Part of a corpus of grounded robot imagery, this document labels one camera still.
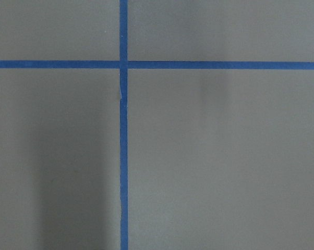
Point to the blue tape horizontal line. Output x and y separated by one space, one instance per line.
113 64

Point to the blue tape vertical line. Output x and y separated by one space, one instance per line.
123 73

